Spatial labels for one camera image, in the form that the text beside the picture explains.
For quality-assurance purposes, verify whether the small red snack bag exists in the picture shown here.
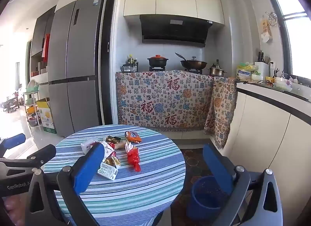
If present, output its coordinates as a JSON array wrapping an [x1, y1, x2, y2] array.
[[125, 142, 142, 173]]

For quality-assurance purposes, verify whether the red hanging cloth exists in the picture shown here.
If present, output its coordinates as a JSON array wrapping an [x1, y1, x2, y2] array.
[[41, 33, 51, 64]]

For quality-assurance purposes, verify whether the dark wooden dining furniture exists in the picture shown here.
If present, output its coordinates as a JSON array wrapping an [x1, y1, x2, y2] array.
[[2, 96, 20, 114]]

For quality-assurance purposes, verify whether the metal rack with basins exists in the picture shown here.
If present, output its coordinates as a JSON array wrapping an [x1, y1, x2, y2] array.
[[23, 79, 42, 132]]

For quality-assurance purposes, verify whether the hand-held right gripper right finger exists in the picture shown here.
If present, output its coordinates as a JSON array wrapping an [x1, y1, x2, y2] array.
[[203, 143, 285, 226]]

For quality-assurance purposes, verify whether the blue plastic waste basket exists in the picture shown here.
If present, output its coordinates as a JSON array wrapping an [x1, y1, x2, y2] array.
[[187, 176, 235, 222]]

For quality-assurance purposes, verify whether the patterned ceramic bowl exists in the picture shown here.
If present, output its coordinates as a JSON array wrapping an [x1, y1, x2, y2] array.
[[237, 69, 254, 80]]

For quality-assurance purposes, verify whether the white kitchen counter cabinet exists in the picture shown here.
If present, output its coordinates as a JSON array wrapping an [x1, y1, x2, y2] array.
[[228, 80, 311, 226]]

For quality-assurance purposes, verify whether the orange snack bag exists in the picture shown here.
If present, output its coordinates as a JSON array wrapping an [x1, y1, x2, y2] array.
[[125, 131, 142, 144]]

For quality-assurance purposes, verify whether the brown wrapper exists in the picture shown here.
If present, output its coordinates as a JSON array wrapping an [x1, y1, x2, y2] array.
[[104, 155, 121, 168]]

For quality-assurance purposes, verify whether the green plastic basin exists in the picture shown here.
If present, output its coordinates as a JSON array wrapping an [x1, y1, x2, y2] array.
[[25, 80, 41, 93]]

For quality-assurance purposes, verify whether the black framed window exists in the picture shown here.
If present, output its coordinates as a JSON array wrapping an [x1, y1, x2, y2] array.
[[266, 0, 311, 81]]

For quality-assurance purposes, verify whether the wok with glass lid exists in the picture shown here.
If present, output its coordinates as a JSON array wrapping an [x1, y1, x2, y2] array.
[[175, 52, 208, 70]]

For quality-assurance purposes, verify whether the yellow cardboard box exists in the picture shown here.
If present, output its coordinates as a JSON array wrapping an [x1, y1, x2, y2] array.
[[36, 98, 58, 134]]

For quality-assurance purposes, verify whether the stainless steel pot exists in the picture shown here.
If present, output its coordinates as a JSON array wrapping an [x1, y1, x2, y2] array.
[[209, 64, 227, 77]]

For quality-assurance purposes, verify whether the small printed blanket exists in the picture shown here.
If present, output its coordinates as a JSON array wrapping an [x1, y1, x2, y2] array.
[[204, 76, 238, 150]]

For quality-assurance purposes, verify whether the hanging metal wire rack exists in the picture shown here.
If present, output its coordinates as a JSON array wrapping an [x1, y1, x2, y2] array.
[[265, 11, 278, 26]]

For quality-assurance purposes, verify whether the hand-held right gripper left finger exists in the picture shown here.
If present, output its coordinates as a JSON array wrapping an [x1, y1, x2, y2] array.
[[24, 142, 105, 226]]

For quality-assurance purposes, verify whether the large printed blanket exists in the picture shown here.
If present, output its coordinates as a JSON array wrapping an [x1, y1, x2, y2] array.
[[115, 70, 215, 131]]

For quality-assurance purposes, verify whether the dark shelf cabinet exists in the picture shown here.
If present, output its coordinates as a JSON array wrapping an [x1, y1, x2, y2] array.
[[30, 6, 57, 86]]

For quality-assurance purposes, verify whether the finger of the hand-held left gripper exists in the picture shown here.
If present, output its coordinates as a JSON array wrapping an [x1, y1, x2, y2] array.
[[0, 144, 57, 168], [0, 133, 26, 159]]

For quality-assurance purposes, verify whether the hanging printed plastic bag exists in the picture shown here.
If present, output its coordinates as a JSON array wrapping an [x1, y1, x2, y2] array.
[[260, 17, 273, 43]]

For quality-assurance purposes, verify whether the clear plastic box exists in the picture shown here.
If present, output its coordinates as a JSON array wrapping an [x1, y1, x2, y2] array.
[[81, 137, 98, 155]]

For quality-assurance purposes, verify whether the large red snack bag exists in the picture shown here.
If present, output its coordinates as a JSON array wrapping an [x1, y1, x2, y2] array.
[[98, 141, 116, 161]]

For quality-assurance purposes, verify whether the black door frame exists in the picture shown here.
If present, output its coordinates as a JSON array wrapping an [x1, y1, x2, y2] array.
[[98, 0, 120, 126]]

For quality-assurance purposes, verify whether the grey refrigerator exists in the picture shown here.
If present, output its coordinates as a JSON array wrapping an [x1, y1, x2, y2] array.
[[47, 0, 107, 138]]

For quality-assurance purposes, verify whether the white milk carton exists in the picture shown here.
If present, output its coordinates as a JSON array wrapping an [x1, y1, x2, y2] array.
[[97, 163, 119, 181]]

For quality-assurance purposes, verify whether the black range hood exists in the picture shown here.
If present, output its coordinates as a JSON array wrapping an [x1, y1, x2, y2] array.
[[140, 14, 214, 48]]

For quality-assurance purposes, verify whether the black clay pot red lid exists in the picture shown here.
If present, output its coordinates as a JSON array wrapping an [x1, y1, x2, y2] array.
[[147, 54, 169, 67]]

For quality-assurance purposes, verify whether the blue striped tablecloth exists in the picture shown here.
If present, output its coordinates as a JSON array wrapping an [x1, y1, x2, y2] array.
[[42, 124, 186, 226]]

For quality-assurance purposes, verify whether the white knife holder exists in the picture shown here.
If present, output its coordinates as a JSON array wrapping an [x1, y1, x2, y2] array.
[[254, 51, 271, 76]]

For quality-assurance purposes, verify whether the black gas stove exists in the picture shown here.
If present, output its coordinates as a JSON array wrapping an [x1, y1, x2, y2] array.
[[148, 65, 203, 74]]

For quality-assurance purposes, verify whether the white floral bowl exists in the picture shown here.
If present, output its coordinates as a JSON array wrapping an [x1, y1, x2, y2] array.
[[273, 77, 293, 92]]

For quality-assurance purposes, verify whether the green yellow cloth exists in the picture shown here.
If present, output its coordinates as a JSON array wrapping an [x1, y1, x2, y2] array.
[[237, 62, 255, 71]]

